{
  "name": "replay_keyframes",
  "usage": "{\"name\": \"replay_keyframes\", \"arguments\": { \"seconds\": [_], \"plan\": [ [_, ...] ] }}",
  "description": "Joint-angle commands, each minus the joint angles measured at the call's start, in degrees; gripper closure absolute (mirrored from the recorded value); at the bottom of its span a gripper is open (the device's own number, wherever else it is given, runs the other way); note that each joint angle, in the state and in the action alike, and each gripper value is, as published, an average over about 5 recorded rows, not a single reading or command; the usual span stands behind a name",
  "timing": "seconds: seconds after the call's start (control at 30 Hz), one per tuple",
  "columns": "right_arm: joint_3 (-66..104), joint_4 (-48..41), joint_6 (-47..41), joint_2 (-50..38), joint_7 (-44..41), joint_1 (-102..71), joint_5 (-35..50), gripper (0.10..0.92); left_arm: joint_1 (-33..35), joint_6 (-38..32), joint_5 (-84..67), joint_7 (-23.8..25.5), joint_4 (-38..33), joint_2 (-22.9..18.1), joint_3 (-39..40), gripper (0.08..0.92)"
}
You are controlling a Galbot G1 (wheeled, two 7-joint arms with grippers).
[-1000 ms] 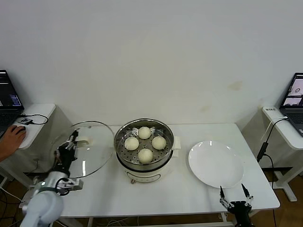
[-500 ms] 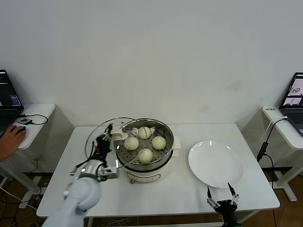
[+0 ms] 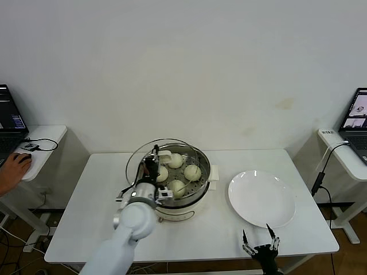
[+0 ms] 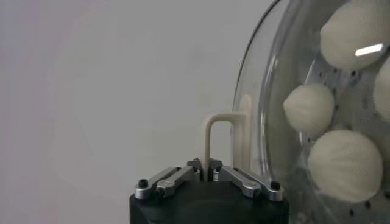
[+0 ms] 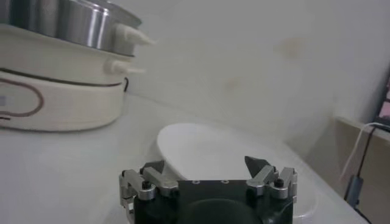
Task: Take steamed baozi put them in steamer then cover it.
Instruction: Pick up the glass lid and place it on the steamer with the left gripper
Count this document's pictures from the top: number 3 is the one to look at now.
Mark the small black usb hub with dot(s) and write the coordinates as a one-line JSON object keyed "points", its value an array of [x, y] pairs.
{"points": [[30, 146]]}

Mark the white steamed baozi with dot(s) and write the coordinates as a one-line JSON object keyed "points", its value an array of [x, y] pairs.
{"points": [[177, 189], [177, 161], [163, 174], [192, 172]]}

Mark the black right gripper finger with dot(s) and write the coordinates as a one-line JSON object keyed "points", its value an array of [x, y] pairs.
{"points": [[274, 239], [245, 240]]}

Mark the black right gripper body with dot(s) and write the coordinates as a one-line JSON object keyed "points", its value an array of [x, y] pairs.
{"points": [[266, 257]]}

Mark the round glass pot lid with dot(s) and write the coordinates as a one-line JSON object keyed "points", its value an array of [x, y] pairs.
{"points": [[166, 157]]}

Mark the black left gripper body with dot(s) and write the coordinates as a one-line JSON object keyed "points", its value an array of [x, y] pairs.
{"points": [[150, 172]]}

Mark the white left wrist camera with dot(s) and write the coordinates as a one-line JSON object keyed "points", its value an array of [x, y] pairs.
{"points": [[164, 194]]}

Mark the white wall socket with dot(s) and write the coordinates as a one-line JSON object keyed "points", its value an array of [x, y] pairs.
{"points": [[43, 191]]}

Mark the grey laptop with camera views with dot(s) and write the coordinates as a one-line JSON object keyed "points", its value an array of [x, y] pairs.
{"points": [[355, 137]]}

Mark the white side desk with strip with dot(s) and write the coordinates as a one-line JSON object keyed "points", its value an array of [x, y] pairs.
{"points": [[344, 166]]}

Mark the perforated steel steamer basket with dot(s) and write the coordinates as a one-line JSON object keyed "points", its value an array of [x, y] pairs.
{"points": [[205, 169]]}

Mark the white side desk with mouse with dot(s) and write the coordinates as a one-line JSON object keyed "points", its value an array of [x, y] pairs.
{"points": [[48, 134]]}

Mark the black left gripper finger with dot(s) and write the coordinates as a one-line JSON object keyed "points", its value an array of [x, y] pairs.
{"points": [[156, 153]]}

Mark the person's bare hand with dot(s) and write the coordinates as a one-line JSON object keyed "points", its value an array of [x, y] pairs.
{"points": [[13, 172]]}

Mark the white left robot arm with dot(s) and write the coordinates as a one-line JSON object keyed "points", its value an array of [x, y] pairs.
{"points": [[134, 220]]}

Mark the round white plate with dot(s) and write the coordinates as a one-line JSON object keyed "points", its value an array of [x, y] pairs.
{"points": [[258, 197]]}

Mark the black laptop with dark screen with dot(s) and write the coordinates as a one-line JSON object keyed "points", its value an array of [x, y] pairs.
{"points": [[11, 120]]}

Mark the white electric cooker base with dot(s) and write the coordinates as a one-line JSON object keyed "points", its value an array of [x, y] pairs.
{"points": [[183, 212]]}

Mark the black computer mouse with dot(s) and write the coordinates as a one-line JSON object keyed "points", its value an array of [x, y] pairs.
{"points": [[26, 156]]}

